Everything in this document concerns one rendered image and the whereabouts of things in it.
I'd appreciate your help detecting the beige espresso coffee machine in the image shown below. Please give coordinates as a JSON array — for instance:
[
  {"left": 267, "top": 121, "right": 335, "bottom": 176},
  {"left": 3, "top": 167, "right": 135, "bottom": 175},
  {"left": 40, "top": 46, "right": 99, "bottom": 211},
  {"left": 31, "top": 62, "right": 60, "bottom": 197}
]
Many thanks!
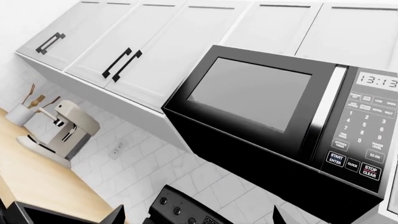
[{"left": 16, "top": 99, "right": 101, "bottom": 169}]

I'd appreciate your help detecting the wooden spatula utensil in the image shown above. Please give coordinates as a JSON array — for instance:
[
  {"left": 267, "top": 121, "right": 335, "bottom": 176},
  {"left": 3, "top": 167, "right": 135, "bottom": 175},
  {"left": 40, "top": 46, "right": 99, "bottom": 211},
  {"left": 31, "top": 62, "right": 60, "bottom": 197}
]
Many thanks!
[{"left": 27, "top": 93, "right": 47, "bottom": 110}]

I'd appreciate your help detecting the black microwave oven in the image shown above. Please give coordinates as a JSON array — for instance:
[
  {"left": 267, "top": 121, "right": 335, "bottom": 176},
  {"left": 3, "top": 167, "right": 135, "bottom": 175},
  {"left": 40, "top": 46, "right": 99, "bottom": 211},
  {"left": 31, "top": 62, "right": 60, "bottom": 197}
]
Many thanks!
[{"left": 161, "top": 45, "right": 398, "bottom": 224}]

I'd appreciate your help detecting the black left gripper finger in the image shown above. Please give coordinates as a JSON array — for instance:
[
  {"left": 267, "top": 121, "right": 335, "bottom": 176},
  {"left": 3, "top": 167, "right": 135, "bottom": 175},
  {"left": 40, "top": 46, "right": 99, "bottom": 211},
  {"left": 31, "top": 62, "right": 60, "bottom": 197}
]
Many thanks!
[{"left": 272, "top": 204, "right": 300, "bottom": 224}]

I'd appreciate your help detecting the black cabinet door handle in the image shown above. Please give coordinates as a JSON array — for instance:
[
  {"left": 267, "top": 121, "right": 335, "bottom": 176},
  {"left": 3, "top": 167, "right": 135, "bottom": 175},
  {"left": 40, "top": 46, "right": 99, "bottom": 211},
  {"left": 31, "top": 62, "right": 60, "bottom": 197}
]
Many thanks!
[
  {"left": 35, "top": 32, "right": 62, "bottom": 54},
  {"left": 111, "top": 49, "right": 143, "bottom": 83},
  {"left": 101, "top": 47, "right": 132, "bottom": 79},
  {"left": 40, "top": 34, "right": 67, "bottom": 56}
]

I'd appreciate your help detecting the white utensil holder cup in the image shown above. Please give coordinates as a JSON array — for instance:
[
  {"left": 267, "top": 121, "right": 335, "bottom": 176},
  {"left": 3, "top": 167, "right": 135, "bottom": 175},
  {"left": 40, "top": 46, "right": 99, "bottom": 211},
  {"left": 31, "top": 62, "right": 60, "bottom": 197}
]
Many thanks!
[{"left": 5, "top": 103, "right": 35, "bottom": 128}]

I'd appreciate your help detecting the black appliance with silver rim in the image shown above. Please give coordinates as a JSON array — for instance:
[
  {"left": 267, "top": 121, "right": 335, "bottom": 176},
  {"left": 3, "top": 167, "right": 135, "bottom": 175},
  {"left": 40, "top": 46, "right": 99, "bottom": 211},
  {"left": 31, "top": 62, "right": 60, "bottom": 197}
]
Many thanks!
[{"left": 5, "top": 201, "right": 108, "bottom": 224}]

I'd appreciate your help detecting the black stove control panel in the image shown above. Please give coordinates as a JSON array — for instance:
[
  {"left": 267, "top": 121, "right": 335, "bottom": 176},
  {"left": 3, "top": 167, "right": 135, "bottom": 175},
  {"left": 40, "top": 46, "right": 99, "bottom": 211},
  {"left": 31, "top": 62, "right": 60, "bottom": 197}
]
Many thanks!
[{"left": 148, "top": 184, "right": 234, "bottom": 224}]

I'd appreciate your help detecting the white wall cabinet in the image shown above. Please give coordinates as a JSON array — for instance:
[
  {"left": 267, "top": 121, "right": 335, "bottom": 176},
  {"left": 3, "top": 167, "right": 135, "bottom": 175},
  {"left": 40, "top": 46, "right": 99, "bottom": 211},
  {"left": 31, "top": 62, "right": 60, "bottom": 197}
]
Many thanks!
[
  {"left": 15, "top": 0, "right": 141, "bottom": 78},
  {"left": 221, "top": 0, "right": 398, "bottom": 73},
  {"left": 63, "top": 0, "right": 253, "bottom": 146}
]

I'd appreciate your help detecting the white wall power outlet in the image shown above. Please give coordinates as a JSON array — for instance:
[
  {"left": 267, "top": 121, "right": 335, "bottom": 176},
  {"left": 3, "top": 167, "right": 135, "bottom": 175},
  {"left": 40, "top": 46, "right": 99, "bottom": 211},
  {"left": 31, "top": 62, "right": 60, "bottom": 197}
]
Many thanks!
[{"left": 111, "top": 139, "right": 129, "bottom": 160}]

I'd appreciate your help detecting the wooden fork utensil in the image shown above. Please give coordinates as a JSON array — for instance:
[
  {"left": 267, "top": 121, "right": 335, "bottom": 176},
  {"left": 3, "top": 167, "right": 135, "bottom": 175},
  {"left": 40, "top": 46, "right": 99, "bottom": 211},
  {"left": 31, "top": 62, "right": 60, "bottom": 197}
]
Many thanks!
[{"left": 21, "top": 83, "right": 37, "bottom": 106}]

